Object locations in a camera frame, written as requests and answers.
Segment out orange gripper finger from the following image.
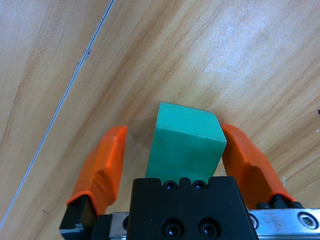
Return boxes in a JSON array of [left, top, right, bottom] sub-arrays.
[[59, 125, 129, 234], [220, 123, 304, 210]]

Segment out green wooden block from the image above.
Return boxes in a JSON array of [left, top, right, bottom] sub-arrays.
[[145, 101, 228, 183]]

